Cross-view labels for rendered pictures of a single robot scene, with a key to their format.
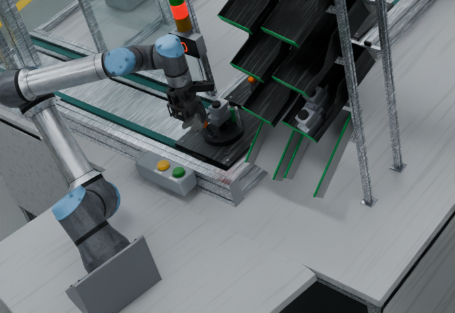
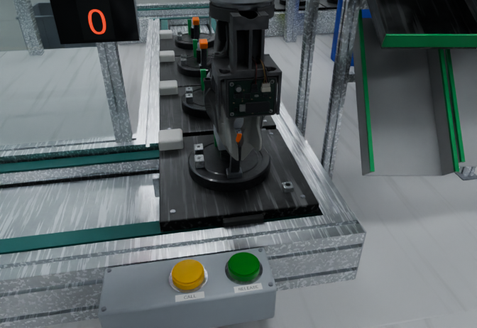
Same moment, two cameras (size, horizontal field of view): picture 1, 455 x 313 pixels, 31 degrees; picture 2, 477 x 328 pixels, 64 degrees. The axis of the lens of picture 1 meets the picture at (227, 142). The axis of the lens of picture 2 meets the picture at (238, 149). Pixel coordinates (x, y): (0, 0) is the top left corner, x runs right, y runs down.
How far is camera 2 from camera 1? 230 cm
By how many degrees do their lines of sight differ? 49
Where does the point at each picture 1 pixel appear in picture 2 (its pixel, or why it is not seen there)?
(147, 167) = (150, 303)
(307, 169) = (467, 135)
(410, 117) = (351, 102)
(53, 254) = not seen: outside the picture
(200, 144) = (216, 200)
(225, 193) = (343, 258)
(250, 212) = (385, 270)
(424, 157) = not seen: hidden behind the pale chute
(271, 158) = (397, 149)
